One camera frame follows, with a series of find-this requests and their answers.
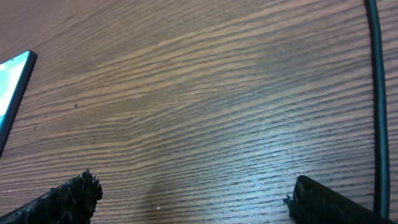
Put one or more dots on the Samsung Galaxy smartphone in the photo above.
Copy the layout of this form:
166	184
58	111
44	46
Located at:
15	74

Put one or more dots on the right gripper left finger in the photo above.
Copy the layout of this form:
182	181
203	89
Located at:
73	202

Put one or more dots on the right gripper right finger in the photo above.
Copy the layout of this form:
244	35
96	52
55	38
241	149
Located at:
314	203

